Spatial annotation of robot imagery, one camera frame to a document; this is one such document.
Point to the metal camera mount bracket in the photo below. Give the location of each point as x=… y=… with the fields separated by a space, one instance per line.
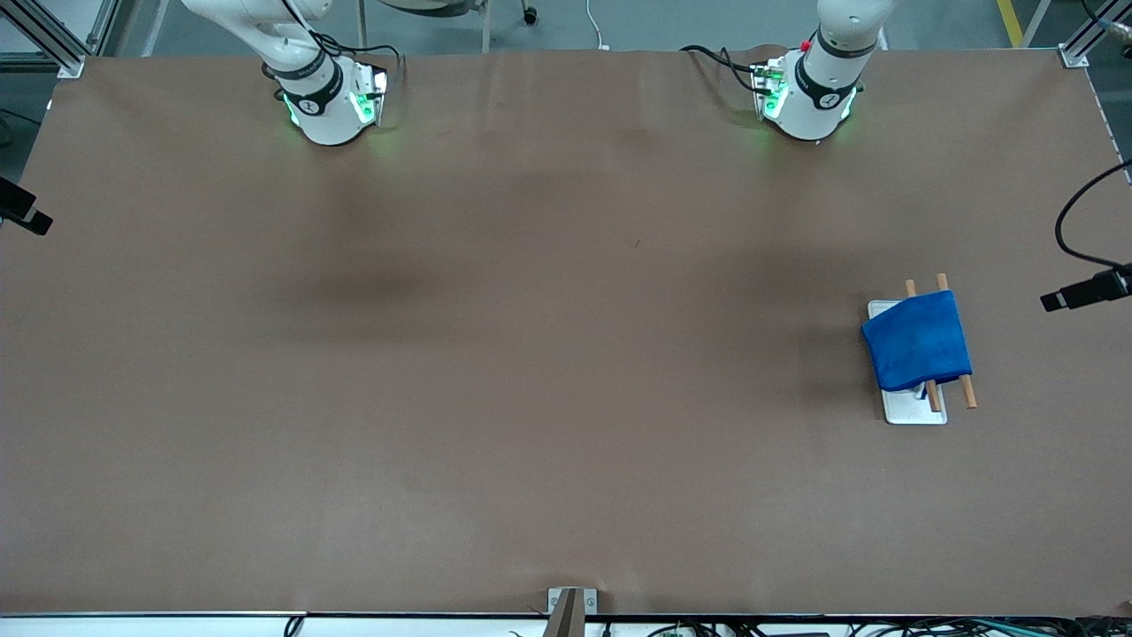
x=570 y=603

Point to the aluminium frame strut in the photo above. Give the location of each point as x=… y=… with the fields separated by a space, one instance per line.
x=1079 y=51
x=62 y=55

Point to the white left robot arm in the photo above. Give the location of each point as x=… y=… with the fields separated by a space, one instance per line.
x=818 y=106

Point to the blue microfibre towel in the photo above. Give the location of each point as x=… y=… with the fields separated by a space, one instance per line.
x=915 y=341

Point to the white towel rack wooden bars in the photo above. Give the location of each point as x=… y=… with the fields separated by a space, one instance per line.
x=915 y=411

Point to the office chair base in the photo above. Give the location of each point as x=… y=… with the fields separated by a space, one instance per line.
x=486 y=26

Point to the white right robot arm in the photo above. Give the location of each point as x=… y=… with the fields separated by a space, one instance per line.
x=323 y=115

